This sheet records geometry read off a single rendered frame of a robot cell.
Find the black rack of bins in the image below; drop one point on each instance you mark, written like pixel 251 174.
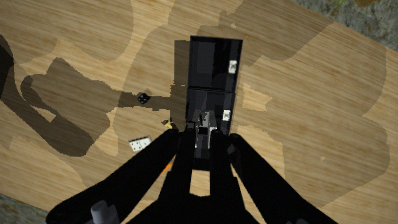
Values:
pixel 212 78

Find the black die with white pips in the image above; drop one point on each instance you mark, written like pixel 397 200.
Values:
pixel 143 98

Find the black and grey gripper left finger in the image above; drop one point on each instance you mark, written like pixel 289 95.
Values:
pixel 113 199

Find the white domino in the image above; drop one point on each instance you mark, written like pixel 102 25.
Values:
pixel 140 143

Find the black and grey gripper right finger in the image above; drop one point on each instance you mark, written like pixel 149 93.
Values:
pixel 276 200

